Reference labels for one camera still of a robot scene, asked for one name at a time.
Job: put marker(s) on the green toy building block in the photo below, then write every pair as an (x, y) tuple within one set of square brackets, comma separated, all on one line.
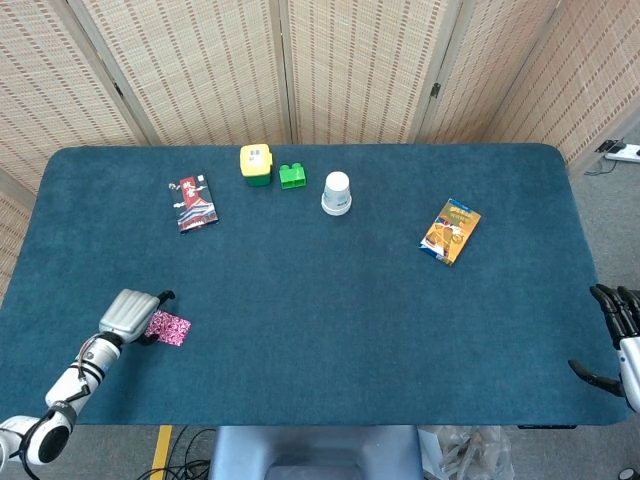
[(292, 176)]

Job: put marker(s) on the yellow orange snack box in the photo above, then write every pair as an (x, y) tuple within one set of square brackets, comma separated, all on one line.
[(450, 232)]

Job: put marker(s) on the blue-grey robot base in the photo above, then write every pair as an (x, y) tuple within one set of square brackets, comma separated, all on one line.
[(315, 450)]

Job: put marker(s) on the grey caster wheel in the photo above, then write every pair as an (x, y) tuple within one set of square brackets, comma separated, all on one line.
[(627, 473)]

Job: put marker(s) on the white power strip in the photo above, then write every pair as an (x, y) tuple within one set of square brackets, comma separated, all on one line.
[(627, 151)]

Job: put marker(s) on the teal felt table cover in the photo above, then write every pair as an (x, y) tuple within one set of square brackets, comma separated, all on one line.
[(350, 300)]

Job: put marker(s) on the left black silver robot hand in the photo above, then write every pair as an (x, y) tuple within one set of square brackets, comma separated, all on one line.
[(125, 315)]

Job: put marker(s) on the clear plastic bag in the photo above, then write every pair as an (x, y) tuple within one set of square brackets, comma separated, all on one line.
[(465, 450)]

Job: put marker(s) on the green mini bin yellow lid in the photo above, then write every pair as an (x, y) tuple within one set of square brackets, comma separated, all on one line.
[(256, 160)]

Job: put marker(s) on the black table control panel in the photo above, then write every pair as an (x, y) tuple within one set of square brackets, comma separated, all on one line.
[(547, 427)]

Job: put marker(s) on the black power plug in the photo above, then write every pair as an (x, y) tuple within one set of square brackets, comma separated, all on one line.
[(607, 146)]

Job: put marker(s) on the yellow floor tape strip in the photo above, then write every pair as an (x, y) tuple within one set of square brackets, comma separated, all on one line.
[(161, 452)]

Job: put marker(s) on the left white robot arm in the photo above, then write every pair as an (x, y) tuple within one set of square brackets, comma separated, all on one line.
[(75, 380)]

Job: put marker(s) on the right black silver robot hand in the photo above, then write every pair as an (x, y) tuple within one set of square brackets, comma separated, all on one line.
[(631, 367)]

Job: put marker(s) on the black screen hinge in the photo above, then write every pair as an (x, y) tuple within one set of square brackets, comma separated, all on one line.
[(118, 90), (435, 90)]

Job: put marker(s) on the woven bamboo folding screen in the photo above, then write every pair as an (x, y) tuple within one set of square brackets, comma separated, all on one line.
[(200, 65)]

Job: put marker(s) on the white paper cup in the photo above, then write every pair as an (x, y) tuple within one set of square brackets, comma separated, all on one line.
[(336, 192)]

